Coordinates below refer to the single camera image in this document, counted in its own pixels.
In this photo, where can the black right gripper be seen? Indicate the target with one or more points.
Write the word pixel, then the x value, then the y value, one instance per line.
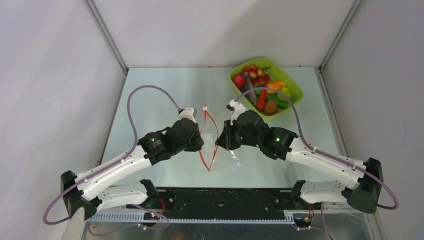
pixel 224 138

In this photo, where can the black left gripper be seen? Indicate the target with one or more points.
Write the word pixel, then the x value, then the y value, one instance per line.
pixel 198 143

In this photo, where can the red chili pepper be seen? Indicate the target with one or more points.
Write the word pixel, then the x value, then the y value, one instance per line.
pixel 261 100

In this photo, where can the clear zip bag orange zipper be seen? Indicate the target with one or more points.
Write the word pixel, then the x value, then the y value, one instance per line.
pixel 212 156

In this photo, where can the green pear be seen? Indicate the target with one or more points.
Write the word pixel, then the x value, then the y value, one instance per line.
pixel 286 92

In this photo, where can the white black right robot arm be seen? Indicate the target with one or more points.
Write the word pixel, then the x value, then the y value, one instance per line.
pixel 355 182

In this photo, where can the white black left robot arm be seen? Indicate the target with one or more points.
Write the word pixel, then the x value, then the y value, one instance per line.
pixel 94 189

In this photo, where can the dark grey fish toy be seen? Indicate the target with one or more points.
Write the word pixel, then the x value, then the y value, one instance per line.
pixel 251 96

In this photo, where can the green cucumber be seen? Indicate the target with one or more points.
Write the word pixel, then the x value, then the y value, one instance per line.
pixel 281 104

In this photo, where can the red apple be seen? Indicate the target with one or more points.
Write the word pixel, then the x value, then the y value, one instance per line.
pixel 239 81

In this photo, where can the orange yellow mango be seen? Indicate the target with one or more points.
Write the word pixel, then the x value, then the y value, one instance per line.
pixel 275 85

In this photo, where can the red cherry bunch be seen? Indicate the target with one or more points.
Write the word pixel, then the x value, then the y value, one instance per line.
pixel 258 76

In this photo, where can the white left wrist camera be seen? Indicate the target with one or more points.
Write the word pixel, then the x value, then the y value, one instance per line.
pixel 188 113

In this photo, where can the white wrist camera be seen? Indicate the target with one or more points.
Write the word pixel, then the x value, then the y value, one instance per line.
pixel 188 113
pixel 236 109

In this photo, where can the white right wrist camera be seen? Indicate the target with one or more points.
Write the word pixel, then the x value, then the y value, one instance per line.
pixel 236 109

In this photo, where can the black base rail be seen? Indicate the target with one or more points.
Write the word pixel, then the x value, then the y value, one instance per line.
pixel 208 202

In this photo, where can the grey cable duct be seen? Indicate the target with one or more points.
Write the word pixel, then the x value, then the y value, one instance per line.
pixel 141 217

